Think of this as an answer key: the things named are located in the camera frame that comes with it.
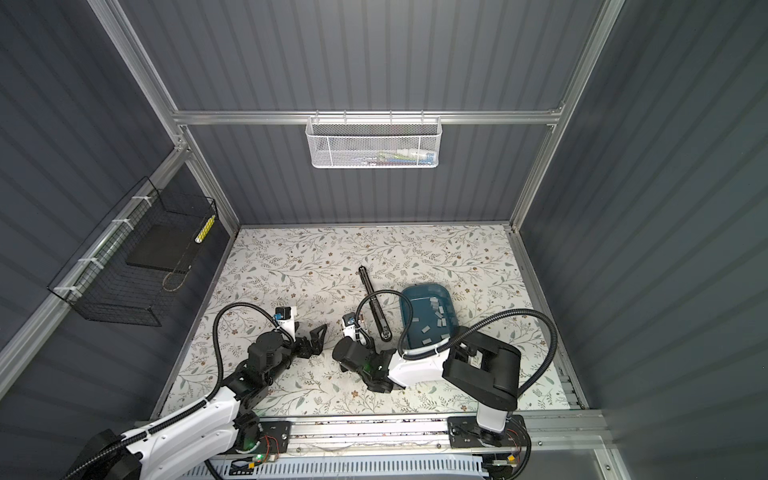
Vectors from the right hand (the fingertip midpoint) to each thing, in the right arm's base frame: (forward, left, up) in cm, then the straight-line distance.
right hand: (345, 345), depth 85 cm
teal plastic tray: (+10, -26, -4) cm, 29 cm away
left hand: (+4, +9, +5) cm, 11 cm away
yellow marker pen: (+23, +38, +25) cm, 51 cm away
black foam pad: (+17, +46, +24) cm, 55 cm away
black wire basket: (+9, +51, +26) cm, 58 cm away
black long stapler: (+5, -11, -3) cm, 12 cm away
